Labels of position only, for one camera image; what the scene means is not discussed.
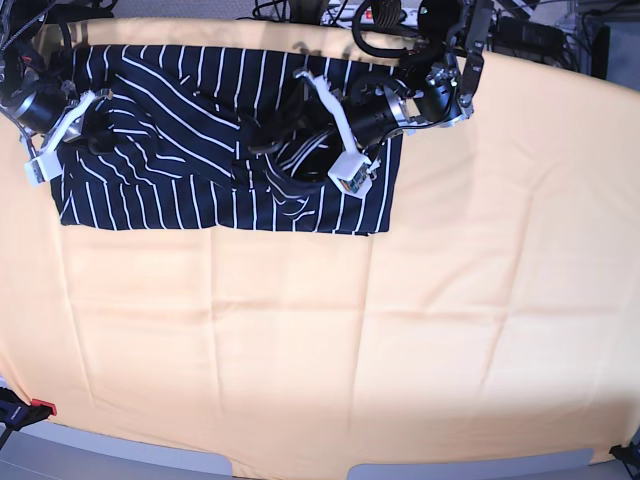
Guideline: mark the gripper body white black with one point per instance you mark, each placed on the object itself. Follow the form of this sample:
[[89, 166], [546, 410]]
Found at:
[[49, 118], [374, 113]]

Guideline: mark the navy white striped T-shirt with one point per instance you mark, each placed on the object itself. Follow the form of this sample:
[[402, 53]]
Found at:
[[182, 119]]

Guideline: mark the robot arm silver black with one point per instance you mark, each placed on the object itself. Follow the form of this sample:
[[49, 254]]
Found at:
[[442, 69], [22, 66]]

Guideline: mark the black power supply box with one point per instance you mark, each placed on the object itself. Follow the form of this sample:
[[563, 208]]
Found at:
[[528, 36]]

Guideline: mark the yellow table cloth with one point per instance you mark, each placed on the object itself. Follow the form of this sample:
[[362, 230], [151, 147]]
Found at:
[[498, 317]]

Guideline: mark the red black clamp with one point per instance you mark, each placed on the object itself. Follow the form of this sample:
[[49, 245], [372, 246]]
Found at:
[[17, 414]]

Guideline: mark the black clamp right corner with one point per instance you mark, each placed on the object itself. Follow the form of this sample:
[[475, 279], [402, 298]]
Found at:
[[629, 456]]

